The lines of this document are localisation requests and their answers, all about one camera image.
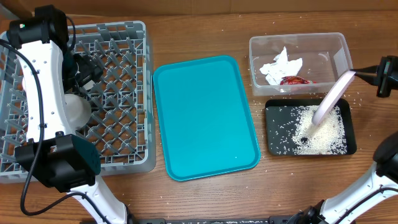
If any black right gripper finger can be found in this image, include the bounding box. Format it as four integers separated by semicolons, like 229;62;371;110
351;65;378;75
355;72;378;86

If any grey metal bowl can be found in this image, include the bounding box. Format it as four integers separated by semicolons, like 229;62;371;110
65;94;91;131

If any white plate with rice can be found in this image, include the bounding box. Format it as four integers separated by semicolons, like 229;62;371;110
312;71;355;126

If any red snack wrapper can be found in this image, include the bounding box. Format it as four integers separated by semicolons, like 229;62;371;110
280;76;314;85

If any white napkin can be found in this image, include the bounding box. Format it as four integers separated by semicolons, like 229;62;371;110
259;47;303;85

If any white plastic cup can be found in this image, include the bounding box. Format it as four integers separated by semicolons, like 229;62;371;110
83;80;96;91

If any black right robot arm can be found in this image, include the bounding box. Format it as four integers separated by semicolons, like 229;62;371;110
287;55;397;224

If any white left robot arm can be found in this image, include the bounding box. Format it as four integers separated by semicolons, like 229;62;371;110
1;5;136;223

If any grey dishwasher rack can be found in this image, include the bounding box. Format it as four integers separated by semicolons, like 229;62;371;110
1;21;156;184

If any spilled rice pile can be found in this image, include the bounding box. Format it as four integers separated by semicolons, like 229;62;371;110
267;105;348;156

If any clear plastic bin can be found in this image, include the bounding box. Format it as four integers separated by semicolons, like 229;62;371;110
249;32;353;96

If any black tray bin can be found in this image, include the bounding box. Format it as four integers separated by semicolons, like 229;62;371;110
265;99;357;156

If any teal plastic tray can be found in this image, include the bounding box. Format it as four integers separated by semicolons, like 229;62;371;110
153;55;261;182

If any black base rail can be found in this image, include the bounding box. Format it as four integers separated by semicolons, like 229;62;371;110
138;214;300;224

